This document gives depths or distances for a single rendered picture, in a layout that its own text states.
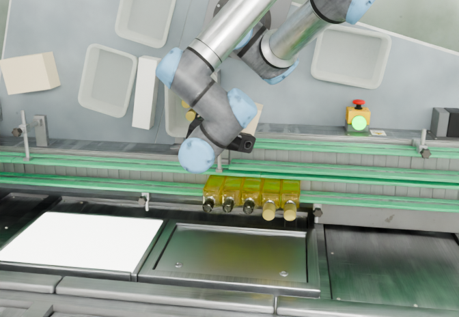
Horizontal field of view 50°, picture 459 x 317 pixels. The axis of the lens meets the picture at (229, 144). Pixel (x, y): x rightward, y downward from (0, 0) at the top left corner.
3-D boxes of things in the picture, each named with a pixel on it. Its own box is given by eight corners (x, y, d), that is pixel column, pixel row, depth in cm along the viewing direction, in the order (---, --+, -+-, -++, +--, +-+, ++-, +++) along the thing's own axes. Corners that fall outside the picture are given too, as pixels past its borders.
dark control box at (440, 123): (429, 130, 164) (436, 136, 156) (432, 106, 161) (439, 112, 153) (455, 131, 163) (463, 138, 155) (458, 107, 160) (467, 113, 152)
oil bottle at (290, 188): (282, 186, 162) (279, 214, 142) (283, 170, 161) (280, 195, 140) (299, 187, 162) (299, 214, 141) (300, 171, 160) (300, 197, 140)
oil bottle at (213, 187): (212, 183, 165) (200, 209, 145) (212, 167, 164) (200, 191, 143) (229, 184, 165) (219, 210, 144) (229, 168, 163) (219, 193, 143)
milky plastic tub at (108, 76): (86, 100, 178) (76, 104, 170) (98, 39, 171) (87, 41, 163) (132, 114, 177) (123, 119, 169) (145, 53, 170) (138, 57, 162)
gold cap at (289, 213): (291, 216, 139) (291, 223, 135) (281, 210, 139) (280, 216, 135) (298, 208, 138) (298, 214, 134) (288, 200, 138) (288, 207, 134)
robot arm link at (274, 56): (253, 35, 153) (352, -74, 103) (288, 68, 155) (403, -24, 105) (231, 61, 149) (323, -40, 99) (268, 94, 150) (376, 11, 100)
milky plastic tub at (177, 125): (171, 130, 175) (165, 136, 167) (170, 66, 169) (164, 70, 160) (220, 132, 173) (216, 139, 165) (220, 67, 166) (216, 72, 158)
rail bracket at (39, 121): (46, 145, 180) (11, 164, 159) (41, 99, 175) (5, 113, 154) (58, 145, 179) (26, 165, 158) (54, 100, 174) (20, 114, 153)
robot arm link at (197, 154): (223, 156, 101) (196, 184, 103) (230, 141, 111) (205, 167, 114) (194, 130, 100) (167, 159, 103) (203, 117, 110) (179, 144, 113)
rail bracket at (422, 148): (408, 145, 153) (418, 158, 141) (411, 121, 151) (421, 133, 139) (421, 145, 153) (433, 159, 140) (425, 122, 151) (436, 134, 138)
